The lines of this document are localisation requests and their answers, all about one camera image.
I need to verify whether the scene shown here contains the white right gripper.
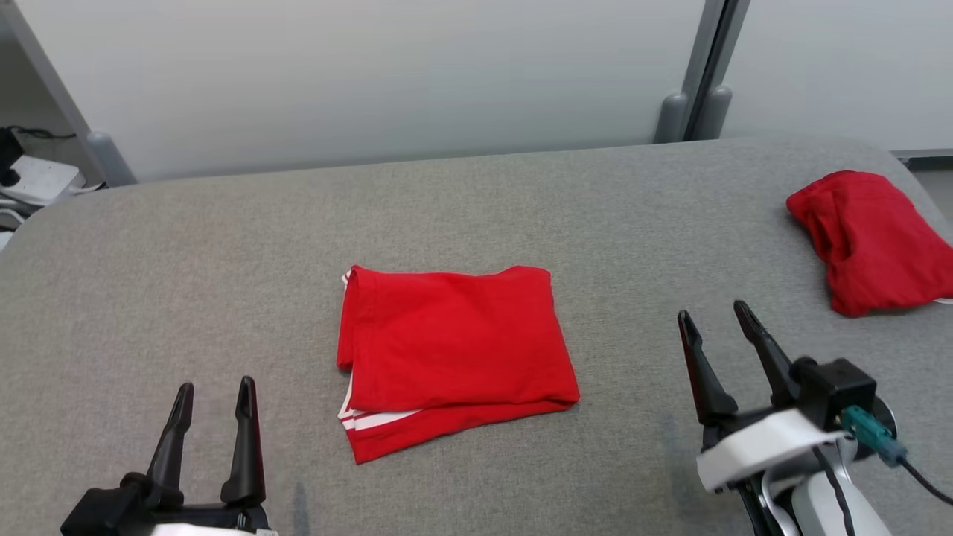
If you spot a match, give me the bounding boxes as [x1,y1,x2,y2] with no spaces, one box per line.
[676,299,847,493]

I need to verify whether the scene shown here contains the red shorts with white stripe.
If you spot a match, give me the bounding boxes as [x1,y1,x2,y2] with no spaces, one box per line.
[786,169,953,319]

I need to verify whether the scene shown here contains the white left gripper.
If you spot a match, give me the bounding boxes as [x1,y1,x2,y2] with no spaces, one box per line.
[123,376,278,536]

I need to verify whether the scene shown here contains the thin black adapter cable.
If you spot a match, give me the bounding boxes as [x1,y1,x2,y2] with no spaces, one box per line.
[7,126,76,141]

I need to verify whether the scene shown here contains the red Bulls jersey white sleeves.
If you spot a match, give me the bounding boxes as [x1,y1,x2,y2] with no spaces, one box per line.
[336,264,581,465]

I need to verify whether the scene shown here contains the white power strip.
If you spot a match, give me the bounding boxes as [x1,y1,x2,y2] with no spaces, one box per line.
[0,153,83,207]

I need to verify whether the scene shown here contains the grey partition post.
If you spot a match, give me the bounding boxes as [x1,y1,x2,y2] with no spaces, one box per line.
[696,0,753,142]
[0,0,139,188]
[653,0,729,145]

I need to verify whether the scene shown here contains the black right camera cable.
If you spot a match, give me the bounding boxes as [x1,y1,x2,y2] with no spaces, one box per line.
[896,456,953,508]

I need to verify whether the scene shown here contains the black power adapter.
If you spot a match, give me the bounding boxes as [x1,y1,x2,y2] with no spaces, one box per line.
[0,126,25,188]

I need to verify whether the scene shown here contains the teal right camera connector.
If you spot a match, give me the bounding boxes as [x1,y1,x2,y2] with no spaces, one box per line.
[841,405,908,469]

